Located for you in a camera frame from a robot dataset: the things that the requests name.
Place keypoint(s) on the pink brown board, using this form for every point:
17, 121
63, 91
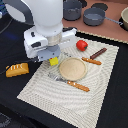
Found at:
107, 29

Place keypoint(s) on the fork with orange handle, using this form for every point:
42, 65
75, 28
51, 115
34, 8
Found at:
74, 84

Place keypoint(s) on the yellow snack box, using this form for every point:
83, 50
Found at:
53, 61

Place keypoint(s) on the grey saucepan with handle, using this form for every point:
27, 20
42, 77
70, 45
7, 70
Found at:
94, 16

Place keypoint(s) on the red toy tomato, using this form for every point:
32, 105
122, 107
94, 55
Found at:
81, 45

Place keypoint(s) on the dark grey pot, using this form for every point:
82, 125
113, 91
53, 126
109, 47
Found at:
72, 10

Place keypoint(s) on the beige woven placemat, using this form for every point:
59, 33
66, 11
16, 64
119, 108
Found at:
74, 89

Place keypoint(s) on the orange toy bread loaf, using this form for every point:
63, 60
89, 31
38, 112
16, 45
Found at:
17, 69

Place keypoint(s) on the knife with orange handle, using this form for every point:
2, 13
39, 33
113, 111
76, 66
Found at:
91, 61

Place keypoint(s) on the beige bowl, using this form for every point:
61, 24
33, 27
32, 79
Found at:
124, 15

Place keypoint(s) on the round beige plate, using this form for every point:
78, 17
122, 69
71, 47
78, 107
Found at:
73, 69

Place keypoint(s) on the brown toy sausage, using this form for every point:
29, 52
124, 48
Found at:
98, 53

